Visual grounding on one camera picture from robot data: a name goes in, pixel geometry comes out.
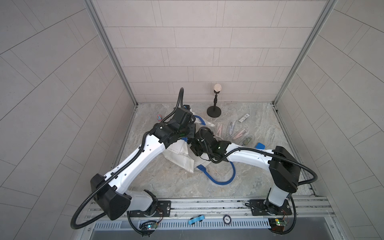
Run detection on round black badge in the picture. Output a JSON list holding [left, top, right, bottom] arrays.
[[223, 215, 232, 225]]

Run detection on black stand with pink ball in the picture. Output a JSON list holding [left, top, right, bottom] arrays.
[[207, 84, 222, 118]]

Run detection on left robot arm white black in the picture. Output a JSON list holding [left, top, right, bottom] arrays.
[[70, 88, 196, 230]]

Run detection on green compass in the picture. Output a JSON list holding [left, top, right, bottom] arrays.
[[241, 135, 254, 147]]

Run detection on left green circuit board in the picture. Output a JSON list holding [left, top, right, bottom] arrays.
[[140, 221, 158, 231]]

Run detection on blue tape piece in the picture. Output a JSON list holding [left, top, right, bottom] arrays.
[[188, 215, 205, 225]]

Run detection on green circuit board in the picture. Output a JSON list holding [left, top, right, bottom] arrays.
[[269, 219, 289, 233], [140, 221, 158, 231]]

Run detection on aluminium rail frame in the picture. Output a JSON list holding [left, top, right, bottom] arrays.
[[85, 195, 335, 223]]

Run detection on right green circuit board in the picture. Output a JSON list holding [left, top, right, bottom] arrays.
[[269, 219, 289, 233]]

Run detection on blue compass set box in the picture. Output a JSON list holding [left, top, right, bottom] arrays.
[[255, 143, 266, 150]]

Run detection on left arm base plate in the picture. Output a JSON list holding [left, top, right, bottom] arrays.
[[127, 201, 172, 218]]

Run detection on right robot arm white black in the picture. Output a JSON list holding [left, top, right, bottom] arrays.
[[187, 127, 318, 215]]

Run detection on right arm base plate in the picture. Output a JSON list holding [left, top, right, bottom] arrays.
[[248, 199, 292, 216]]

